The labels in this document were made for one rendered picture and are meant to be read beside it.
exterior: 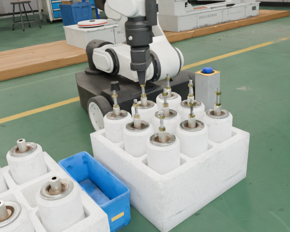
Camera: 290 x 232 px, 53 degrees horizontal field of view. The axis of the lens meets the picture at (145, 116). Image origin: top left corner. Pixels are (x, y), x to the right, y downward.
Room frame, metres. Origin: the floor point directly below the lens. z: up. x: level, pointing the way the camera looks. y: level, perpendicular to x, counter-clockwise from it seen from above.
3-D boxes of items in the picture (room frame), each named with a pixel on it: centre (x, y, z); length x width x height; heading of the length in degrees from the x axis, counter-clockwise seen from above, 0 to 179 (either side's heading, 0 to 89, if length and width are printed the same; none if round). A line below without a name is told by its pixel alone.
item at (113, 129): (0.91, 0.09, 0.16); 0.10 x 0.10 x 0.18
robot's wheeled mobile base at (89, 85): (1.59, 0.12, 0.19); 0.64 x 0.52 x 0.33; 34
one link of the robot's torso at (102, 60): (1.61, 0.13, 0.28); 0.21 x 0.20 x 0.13; 34
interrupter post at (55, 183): (0.54, 0.21, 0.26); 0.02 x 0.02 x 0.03
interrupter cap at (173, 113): (0.89, -0.07, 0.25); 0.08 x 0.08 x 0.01
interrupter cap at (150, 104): (0.98, 0.00, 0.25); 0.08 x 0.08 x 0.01
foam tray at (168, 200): (0.89, -0.07, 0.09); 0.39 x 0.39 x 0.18; 36
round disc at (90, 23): (3.15, 0.46, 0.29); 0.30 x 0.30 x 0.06
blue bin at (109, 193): (0.76, 0.18, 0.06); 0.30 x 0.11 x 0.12; 35
